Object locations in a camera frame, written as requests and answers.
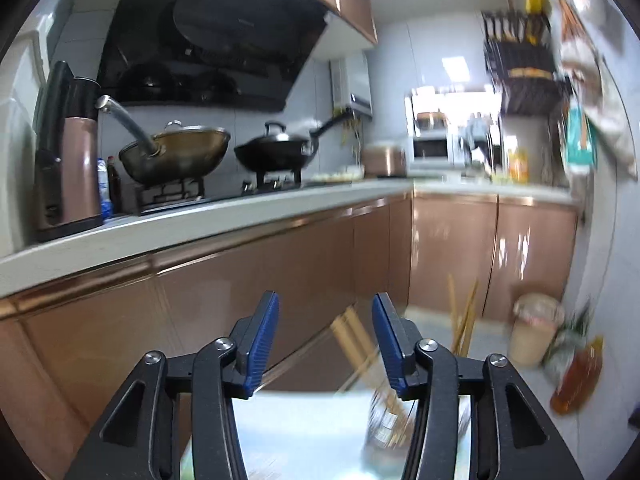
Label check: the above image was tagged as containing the gas stove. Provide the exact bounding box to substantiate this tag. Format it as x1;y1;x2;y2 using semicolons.
131;172;303;216

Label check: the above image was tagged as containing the copper electric kettle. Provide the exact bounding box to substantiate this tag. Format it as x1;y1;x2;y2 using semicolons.
35;61;103;243

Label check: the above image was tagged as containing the white rice dispenser box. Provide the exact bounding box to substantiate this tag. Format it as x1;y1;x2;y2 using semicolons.
0;32;48;257

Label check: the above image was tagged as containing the black wall storage rack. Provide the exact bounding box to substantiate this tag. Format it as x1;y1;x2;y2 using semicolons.
480;10;570;117

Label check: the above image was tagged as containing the black wok with lid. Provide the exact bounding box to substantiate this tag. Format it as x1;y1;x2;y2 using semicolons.
234;108;356;176

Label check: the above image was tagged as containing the white microwave oven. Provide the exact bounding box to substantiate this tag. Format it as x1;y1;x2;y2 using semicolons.
407;133;456;170

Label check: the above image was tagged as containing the wire utensil holder basket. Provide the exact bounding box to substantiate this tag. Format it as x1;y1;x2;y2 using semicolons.
364;389;471;456

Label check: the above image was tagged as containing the teal hanging bag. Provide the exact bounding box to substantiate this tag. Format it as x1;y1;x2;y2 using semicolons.
564;98;597;174

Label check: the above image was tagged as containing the beige trash bin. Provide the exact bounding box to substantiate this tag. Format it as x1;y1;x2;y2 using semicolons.
508;292;565;367

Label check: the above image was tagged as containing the white hanging bag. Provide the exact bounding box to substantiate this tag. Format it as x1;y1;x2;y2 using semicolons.
558;0;639;181

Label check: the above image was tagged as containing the bronze wok with handle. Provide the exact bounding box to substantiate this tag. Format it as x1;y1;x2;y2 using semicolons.
96;94;231;188

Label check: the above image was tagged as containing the cooking oil bottle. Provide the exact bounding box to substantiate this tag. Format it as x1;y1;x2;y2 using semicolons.
550;335;604;415

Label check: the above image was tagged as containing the black range hood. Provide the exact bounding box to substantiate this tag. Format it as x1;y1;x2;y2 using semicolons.
98;0;328;112

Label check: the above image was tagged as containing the white water heater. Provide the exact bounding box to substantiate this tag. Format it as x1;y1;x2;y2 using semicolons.
330;51;373;117

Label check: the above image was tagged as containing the yellow bottle on counter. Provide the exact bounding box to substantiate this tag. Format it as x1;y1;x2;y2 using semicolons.
508;148;529;184

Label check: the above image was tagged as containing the copper rice cooker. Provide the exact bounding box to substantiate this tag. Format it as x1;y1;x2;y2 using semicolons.
361;144;407;178

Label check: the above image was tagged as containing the blue label bottle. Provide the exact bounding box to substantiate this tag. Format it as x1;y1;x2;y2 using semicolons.
98;158;113;220

